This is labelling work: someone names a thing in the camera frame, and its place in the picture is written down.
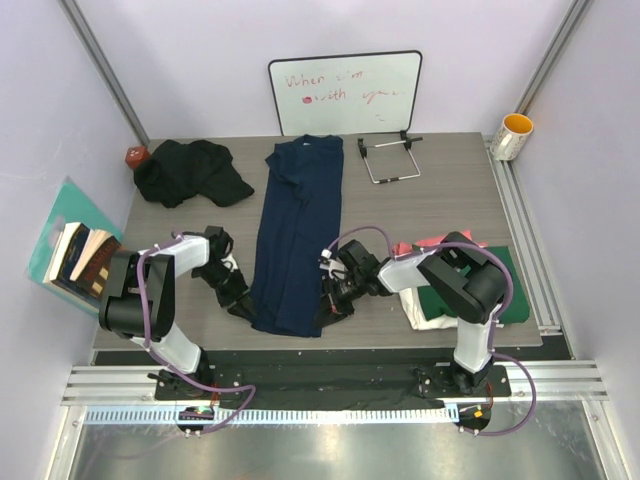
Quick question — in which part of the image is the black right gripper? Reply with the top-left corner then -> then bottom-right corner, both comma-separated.
314,271 -> 366,330

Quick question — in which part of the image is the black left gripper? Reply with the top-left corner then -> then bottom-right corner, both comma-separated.
192,264 -> 257,322

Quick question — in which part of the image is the navy blue t shirt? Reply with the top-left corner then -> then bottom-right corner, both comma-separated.
251,135 -> 344,337

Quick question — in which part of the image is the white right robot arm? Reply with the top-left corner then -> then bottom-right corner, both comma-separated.
313,231 -> 514,395

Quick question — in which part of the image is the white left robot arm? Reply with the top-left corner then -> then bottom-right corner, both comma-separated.
99,226 -> 256,399

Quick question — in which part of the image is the folded white t shirt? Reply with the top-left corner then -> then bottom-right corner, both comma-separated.
398,288 -> 458,331

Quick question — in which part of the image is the folded pink t shirt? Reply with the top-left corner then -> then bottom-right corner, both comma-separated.
393,230 -> 488,256

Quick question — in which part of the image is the folded green t shirt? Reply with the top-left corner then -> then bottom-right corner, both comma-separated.
417,244 -> 531,325

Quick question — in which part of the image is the black t shirt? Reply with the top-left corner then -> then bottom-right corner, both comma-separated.
133,140 -> 255,208

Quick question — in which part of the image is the brown cover paperback book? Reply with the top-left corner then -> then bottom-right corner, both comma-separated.
70,229 -> 121,300

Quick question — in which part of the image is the dark blue paperback book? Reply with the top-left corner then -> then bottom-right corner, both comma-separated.
43,222 -> 98,313

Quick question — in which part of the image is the small red cube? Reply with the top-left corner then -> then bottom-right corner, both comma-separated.
125,146 -> 150,170

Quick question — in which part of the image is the teal plastic folder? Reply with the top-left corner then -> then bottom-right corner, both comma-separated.
28,179 -> 122,316

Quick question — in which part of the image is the small whiteboard with red writing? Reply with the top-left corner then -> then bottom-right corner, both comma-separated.
268,50 -> 423,136

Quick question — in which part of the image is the white mug yellow inside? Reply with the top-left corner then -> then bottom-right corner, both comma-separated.
489,113 -> 534,161

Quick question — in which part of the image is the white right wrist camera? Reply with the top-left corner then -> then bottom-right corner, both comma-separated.
319,249 -> 346,279

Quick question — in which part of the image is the white perforated cable tray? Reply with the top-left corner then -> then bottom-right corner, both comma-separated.
84,404 -> 459,426

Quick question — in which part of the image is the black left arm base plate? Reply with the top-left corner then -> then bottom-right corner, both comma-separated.
146,369 -> 250,405

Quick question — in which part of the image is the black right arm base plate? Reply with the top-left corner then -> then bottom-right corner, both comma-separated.
412,363 -> 512,399

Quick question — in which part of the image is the black wire stand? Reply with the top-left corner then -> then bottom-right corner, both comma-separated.
356,130 -> 424,185

